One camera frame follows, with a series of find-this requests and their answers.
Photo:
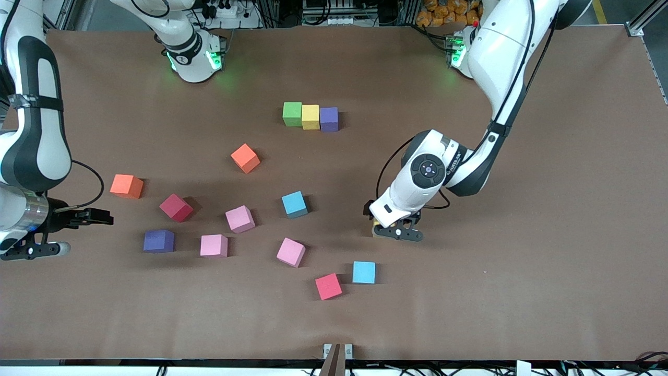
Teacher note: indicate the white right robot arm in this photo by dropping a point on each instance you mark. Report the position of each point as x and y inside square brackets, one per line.
[49, 151]

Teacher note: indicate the white paper tag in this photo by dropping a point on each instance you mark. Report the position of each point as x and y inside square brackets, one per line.
[523, 369]

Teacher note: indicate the yellow foam cube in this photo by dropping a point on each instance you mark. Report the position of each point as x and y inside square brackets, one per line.
[311, 116]
[376, 230]

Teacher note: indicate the light blue foam cube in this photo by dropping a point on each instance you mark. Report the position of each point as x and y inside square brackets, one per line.
[364, 272]

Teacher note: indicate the orange foam cube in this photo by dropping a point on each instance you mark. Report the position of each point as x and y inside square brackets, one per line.
[125, 185]
[245, 157]

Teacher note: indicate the red foam cube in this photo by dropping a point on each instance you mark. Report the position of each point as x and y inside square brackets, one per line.
[328, 286]

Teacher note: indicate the aluminium frame post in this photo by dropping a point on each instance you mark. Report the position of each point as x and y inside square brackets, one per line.
[333, 363]

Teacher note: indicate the small metal bracket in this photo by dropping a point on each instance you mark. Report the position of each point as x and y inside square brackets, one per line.
[348, 351]

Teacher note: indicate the green foam cube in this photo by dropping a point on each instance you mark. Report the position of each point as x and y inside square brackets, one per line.
[292, 112]

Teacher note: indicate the metal equipment rack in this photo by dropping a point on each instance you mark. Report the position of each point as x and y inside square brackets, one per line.
[334, 21]

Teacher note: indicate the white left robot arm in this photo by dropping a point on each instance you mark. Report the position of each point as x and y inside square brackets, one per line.
[501, 47]

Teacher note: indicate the crimson foam cube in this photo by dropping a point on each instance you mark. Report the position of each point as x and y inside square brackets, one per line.
[175, 207]

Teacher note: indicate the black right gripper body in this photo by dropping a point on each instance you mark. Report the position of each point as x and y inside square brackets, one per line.
[58, 220]

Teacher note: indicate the pink foam cube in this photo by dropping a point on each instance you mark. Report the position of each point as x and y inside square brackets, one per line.
[213, 245]
[239, 218]
[290, 251]

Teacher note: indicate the white power strip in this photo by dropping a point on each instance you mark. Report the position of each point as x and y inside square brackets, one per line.
[227, 13]

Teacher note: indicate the teal blue foam cube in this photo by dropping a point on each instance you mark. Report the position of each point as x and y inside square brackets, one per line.
[294, 203]

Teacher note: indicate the brown table cover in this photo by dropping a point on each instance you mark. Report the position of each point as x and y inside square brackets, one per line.
[522, 261]

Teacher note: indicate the aluminium frame profile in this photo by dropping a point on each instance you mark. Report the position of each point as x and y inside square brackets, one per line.
[65, 22]
[639, 26]

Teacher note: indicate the orange fruit net bag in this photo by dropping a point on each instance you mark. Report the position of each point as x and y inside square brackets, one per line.
[443, 13]

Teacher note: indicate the purple foam cube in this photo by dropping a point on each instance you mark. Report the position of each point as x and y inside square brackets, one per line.
[158, 240]
[329, 119]

